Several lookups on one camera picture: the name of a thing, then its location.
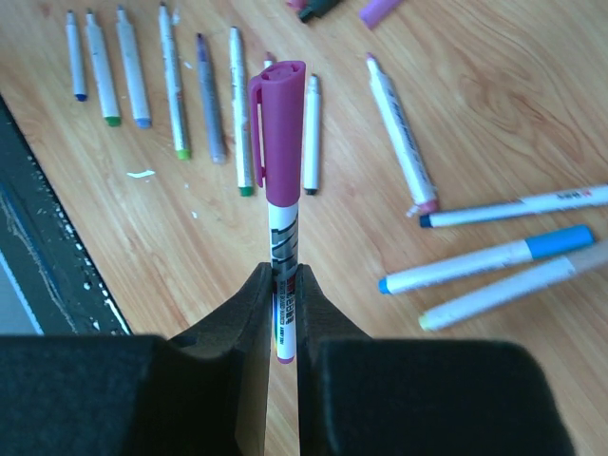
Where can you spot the lime green capped pen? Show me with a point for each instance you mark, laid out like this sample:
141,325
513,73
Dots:
173,85

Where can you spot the sky blue capped marker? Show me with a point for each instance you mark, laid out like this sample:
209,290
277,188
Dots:
490,259

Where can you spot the black pen cap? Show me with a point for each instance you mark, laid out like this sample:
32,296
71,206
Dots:
316,9

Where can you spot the dark blue tipped pen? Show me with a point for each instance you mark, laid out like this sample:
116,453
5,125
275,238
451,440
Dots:
528,206

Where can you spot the light blue capped marker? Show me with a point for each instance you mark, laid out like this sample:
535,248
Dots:
133,70

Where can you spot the lilac capped white marker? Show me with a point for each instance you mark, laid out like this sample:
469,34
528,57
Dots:
421,189

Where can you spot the dark green capped pen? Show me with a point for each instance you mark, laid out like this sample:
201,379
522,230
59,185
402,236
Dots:
240,115

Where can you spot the lilac marker cap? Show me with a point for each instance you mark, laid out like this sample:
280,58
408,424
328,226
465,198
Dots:
376,11

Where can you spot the pink capped white pen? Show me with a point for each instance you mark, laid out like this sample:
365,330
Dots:
269,59

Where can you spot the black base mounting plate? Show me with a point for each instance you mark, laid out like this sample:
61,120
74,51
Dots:
60,287

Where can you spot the pink pen cap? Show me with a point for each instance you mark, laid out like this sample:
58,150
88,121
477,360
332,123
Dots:
296,4

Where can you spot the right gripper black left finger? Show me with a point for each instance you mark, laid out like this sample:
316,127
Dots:
201,392

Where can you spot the yellow white pen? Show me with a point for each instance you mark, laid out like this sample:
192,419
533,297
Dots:
527,282

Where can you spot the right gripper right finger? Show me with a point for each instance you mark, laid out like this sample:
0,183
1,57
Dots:
359,395

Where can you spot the black capped clear pen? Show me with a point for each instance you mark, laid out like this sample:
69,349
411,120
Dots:
312,137

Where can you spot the green capped white marker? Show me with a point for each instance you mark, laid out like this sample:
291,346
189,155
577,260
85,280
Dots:
102,71

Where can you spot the purple capped pen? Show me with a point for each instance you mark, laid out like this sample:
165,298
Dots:
276,100

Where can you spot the grey marker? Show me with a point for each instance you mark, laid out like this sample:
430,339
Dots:
210,102

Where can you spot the blue capped white marker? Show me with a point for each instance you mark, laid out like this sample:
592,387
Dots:
76,60

